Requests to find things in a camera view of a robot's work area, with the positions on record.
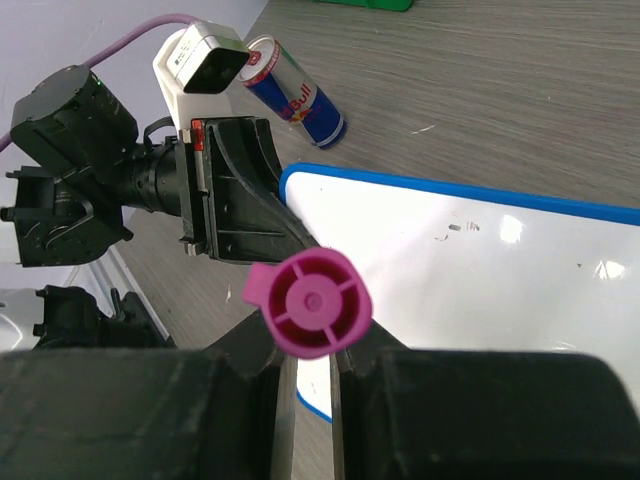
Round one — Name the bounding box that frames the white marker with magenta cap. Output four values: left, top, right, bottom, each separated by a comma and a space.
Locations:
242, 247, 373, 360

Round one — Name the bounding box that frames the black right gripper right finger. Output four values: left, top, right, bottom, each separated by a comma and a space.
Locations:
330, 325, 639, 479

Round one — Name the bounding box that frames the green plastic tray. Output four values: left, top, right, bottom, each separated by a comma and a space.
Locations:
318, 0, 414, 12

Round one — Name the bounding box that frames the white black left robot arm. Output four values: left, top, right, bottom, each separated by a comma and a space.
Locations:
1, 65, 314, 268

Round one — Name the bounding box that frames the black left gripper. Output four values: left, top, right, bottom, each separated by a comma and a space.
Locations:
175, 116, 318, 262

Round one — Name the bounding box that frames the red bull can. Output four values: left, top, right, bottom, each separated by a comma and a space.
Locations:
238, 35, 347, 149

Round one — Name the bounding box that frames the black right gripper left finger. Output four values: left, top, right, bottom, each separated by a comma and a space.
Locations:
1, 313, 297, 479

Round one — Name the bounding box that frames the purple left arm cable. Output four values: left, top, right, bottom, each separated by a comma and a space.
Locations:
0, 13, 193, 151

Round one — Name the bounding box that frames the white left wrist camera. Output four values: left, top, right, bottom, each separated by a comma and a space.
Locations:
152, 20, 249, 132

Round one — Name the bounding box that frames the blue framed whiteboard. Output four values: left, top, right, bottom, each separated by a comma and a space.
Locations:
280, 163, 639, 398

